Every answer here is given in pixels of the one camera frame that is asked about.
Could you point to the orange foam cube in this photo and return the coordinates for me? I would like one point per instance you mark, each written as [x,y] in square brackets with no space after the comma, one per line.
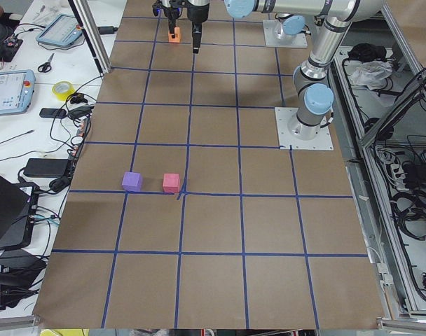
[175,36]

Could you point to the black phone device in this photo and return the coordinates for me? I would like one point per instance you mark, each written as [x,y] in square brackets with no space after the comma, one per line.
[53,113]

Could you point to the black handled scissors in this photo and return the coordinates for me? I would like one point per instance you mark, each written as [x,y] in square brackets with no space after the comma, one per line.
[46,66]

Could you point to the teach pendant far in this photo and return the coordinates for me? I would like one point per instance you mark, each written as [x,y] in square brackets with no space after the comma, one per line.
[62,32]

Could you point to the aluminium frame post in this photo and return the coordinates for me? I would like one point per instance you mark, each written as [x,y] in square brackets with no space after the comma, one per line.
[86,21]

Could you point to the teach pendant near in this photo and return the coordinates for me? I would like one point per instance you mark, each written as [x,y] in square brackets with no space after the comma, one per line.
[16,90]

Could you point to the yellow tape roll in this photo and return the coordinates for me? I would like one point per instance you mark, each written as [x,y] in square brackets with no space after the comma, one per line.
[63,89]

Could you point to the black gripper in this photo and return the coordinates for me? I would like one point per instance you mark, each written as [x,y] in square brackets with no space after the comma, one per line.
[197,10]

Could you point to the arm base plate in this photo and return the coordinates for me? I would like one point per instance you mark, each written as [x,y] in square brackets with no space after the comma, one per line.
[292,134]
[285,34]

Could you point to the purple foam cube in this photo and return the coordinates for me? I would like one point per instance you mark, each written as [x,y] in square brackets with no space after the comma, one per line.
[132,181]

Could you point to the black laptop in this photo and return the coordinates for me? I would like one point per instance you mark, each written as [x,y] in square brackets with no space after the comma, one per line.
[18,203]

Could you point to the aluminium side frame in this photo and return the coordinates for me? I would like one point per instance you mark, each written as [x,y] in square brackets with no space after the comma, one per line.
[386,136]

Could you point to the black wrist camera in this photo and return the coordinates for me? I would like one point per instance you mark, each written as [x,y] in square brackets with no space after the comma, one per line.
[168,10]

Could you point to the teach pendant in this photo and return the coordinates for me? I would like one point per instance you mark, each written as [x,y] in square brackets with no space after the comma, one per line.
[16,90]
[62,32]

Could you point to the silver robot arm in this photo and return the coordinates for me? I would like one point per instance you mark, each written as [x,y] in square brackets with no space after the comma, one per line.
[286,5]
[315,96]

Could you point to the red foam cube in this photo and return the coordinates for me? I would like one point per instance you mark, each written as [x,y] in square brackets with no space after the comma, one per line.
[171,182]

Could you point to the crumpled white cloth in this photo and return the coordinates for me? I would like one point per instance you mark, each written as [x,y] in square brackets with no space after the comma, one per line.
[371,74]

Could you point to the black power adapter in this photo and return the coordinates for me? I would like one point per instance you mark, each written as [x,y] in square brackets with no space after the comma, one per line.
[46,167]

